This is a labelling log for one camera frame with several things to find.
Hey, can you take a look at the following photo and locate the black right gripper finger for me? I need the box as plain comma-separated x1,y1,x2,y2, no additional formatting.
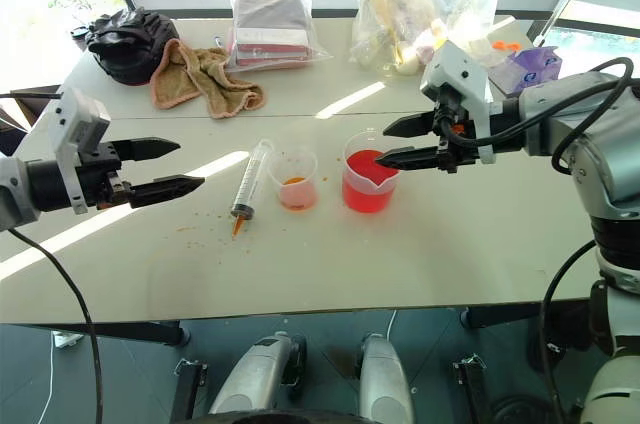
373,144,444,172
382,110,441,140

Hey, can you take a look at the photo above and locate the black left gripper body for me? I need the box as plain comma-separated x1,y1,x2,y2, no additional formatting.
78,140,136,211

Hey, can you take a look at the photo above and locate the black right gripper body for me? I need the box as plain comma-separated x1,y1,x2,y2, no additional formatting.
431,88,480,176

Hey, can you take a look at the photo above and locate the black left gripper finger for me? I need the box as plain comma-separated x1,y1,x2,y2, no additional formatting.
129,174,207,210
112,137,182,163

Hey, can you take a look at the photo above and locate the beaker with red liquid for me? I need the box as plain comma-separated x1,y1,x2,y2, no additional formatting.
341,129,402,215

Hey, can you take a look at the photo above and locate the clear plastic syringe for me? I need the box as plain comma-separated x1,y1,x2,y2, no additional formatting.
229,139,276,238

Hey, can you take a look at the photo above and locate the small clear plastic cup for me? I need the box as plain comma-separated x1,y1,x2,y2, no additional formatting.
267,145,320,212

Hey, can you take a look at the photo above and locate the beige pink-edged towel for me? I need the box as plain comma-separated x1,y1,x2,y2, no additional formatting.
149,38,267,121

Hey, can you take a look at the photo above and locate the clear bag with yellow items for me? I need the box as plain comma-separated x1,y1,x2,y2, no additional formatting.
349,0,450,78

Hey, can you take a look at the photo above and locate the black crumpled bag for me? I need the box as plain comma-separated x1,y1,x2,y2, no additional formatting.
84,6,181,87

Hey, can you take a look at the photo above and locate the purple cardboard box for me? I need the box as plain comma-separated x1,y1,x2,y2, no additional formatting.
486,45,564,98

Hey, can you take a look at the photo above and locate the clear plastic flask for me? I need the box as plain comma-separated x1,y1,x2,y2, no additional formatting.
448,0,507,66

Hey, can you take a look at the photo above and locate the white power strip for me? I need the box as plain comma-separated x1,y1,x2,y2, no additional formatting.
51,330,85,349

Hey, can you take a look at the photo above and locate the clear bag with folded cloths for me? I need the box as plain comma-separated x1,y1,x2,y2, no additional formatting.
226,0,335,75

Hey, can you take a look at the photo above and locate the silver left robot leg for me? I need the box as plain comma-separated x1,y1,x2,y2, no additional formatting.
208,330,308,416

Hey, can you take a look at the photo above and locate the silver robot leg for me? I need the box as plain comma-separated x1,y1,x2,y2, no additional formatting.
208,330,308,416
356,332,417,424

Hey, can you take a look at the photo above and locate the silver right robot leg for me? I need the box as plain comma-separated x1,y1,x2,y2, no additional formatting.
356,332,417,424

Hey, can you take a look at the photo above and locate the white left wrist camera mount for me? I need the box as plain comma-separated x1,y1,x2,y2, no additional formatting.
47,87,112,215

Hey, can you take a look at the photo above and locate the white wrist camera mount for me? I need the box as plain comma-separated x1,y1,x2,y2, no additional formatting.
47,87,112,215
419,39,506,165

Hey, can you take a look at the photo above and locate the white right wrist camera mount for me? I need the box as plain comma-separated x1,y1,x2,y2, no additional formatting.
419,39,506,165

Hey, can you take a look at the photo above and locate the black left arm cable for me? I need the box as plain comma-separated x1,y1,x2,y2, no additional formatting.
5,227,104,424

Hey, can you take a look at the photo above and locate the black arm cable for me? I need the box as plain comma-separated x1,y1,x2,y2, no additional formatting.
541,239,599,424
5,227,104,424
447,56,637,177

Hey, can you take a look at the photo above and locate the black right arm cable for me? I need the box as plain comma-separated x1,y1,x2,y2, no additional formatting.
541,239,599,424
447,56,637,177

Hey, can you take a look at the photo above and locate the black table leg frame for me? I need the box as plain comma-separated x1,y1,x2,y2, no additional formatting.
451,353,490,424
171,357,209,424

